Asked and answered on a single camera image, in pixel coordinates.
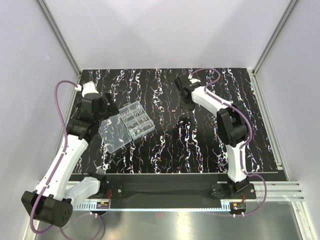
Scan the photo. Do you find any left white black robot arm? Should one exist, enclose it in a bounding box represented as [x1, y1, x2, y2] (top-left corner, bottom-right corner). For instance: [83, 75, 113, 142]
[21, 81, 119, 234]

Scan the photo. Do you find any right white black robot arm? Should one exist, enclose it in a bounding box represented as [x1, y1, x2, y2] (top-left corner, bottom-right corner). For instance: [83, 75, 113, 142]
[174, 75, 253, 196]

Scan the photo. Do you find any clear plastic compartment box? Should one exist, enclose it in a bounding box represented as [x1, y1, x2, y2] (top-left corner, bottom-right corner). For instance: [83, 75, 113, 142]
[98, 101, 155, 154]

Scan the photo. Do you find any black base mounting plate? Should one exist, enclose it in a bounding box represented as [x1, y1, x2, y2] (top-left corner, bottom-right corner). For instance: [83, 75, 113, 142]
[77, 172, 256, 201]

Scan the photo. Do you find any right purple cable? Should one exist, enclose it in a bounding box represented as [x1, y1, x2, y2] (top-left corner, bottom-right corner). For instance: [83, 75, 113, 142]
[188, 67, 268, 217]

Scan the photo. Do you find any purple cable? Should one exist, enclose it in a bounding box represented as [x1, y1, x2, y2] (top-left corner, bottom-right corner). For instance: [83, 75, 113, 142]
[188, 67, 268, 217]
[29, 79, 106, 240]

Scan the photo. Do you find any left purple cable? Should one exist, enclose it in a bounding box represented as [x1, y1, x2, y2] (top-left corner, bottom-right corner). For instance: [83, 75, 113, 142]
[29, 79, 106, 240]

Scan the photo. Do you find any right aluminium frame post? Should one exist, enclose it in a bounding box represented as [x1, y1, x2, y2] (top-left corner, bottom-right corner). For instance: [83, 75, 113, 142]
[252, 0, 301, 76]

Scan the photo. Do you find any aluminium frame post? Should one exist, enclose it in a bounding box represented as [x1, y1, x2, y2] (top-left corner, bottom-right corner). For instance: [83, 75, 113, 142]
[35, 0, 82, 78]
[252, 0, 301, 76]

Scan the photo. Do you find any left aluminium frame post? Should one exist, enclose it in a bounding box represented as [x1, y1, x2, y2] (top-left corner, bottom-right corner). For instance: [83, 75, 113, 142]
[35, 0, 82, 78]

